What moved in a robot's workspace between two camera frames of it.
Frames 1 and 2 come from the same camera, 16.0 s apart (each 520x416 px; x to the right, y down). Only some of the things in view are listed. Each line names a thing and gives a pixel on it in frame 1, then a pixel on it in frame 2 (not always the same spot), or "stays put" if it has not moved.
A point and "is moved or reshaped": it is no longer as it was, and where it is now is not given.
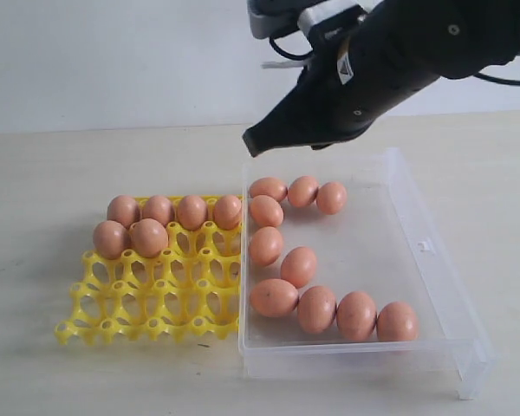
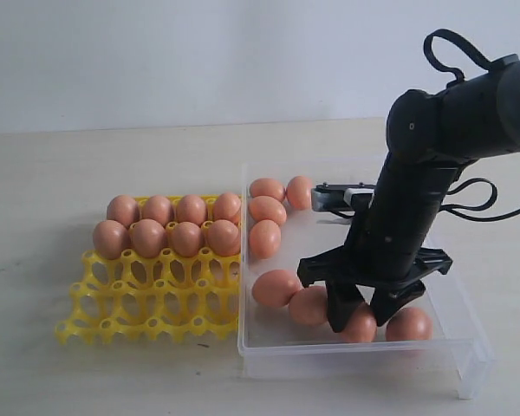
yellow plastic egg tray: x=190 y=291 stays put
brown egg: x=397 y=322 is moved or reshaped
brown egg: x=227 y=211 stays put
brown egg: x=124 y=209 stays put
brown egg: x=299 y=267 to x=185 y=238
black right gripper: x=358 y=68 to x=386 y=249
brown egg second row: x=149 y=237 stays put
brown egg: x=331 y=198 is moved or reshaped
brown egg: x=302 y=191 stays put
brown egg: x=192 y=211 stays put
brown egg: x=159 y=208 stays put
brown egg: x=110 y=238 stays put
